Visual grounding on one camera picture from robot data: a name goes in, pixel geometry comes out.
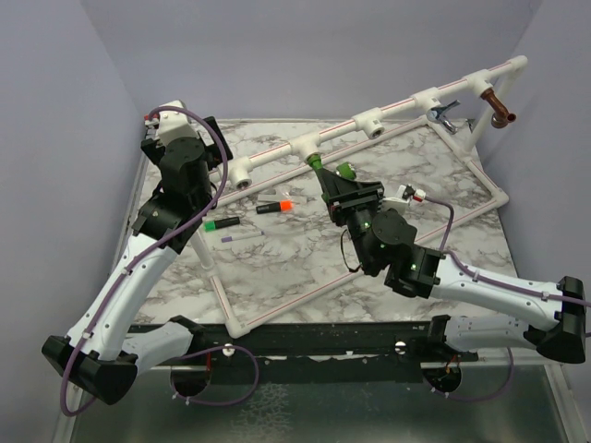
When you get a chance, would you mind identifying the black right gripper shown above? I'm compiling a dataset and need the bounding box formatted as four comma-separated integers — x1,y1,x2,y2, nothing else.
315,171,382,273

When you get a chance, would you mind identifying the green water faucet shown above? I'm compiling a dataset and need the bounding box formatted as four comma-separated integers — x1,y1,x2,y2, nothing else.
306,153,356,180

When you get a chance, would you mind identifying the white pvc pipe frame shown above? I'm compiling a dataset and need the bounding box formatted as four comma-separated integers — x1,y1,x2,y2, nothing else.
189,54,529,341

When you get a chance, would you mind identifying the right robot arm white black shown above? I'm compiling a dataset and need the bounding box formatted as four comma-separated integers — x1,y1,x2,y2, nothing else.
313,166,590,364

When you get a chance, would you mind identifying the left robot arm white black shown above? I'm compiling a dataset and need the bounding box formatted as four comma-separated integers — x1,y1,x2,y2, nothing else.
42,105,233,416

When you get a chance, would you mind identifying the clear plastic bag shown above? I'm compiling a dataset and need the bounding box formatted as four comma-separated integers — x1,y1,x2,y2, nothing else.
257,186,308,204

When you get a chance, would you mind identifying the orange capped black marker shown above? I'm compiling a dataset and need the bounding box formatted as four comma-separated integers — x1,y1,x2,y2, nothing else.
256,200,293,214

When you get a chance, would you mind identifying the green capped black marker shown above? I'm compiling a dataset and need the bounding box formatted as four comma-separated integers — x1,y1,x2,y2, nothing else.
203,217,240,232

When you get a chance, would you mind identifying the purple capped white pen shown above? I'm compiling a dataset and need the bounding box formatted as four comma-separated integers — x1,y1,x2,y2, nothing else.
221,231,265,244

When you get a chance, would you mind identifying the grey metal faucet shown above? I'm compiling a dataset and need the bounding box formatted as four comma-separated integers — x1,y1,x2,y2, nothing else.
426,100,461,135

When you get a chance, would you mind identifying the brown copper faucet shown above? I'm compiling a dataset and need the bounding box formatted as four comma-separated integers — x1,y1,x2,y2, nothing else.
480,88,517,129

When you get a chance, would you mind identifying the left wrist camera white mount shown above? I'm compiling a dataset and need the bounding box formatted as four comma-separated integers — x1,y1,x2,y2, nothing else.
144,111,200,146

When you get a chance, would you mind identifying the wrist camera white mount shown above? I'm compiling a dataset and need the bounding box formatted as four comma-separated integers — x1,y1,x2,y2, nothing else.
380,185,427,216
144,111,200,146

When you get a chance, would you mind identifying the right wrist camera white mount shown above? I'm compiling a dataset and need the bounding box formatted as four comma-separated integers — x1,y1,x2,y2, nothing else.
380,185,427,216

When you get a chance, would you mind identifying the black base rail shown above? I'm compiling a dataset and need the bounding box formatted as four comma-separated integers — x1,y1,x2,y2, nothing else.
158,318,476,385

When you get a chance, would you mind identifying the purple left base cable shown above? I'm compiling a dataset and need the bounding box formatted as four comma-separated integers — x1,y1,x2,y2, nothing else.
171,343,260,408

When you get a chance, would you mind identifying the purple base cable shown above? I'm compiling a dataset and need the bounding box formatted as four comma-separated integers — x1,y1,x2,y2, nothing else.
428,345,514,401
171,343,260,408

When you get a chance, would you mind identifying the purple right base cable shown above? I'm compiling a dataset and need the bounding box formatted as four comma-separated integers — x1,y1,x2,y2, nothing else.
428,345,514,401

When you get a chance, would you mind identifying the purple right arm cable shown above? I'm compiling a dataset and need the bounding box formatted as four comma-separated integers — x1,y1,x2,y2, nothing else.
422,195,591,308

